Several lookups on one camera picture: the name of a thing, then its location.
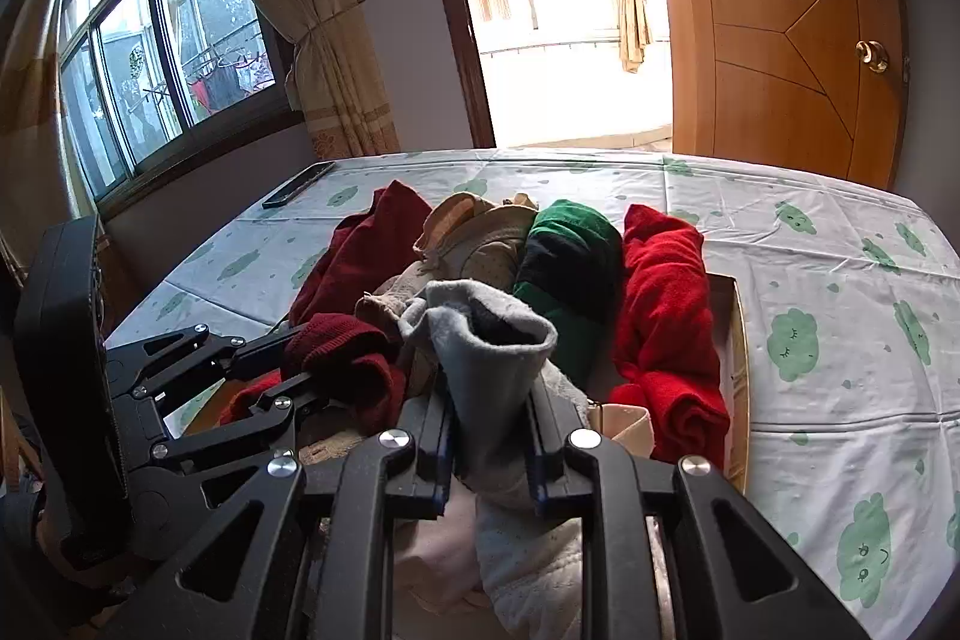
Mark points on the shallow cardboard box tray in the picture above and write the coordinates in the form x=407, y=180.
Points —
x=731, y=347

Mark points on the brown wooden door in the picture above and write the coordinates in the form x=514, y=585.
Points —
x=787, y=85

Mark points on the dark wooden door frame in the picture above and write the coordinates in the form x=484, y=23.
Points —
x=457, y=10

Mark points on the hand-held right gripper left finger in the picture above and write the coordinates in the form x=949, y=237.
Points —
x=448, y=467

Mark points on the large sliding glass window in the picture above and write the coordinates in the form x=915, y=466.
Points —
x=150, y=85

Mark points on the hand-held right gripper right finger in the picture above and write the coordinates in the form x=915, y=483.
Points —
x=536, y=482

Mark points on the brass door knob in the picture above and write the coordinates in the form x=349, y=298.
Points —
x=872, y=57

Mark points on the hanging laundry outside window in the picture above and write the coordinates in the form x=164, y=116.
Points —
x=225, y=81

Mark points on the cream dotted underwear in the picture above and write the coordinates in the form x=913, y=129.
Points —
x=480, y=235

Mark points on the bright red underwear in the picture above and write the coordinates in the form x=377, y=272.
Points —
x=667, y=325

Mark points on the black smartphone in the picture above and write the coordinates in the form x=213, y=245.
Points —
x=300, y=184

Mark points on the white grey sock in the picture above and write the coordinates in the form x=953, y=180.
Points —
x=487, y=370
x=532, y=572

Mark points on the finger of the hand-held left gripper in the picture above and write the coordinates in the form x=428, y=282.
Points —
x=232, y=426
x=195, y=351

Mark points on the green and black underwear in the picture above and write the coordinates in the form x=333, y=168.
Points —
x=570, y=250

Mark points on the red knit underwear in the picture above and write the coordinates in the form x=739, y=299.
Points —
x=352, y=362

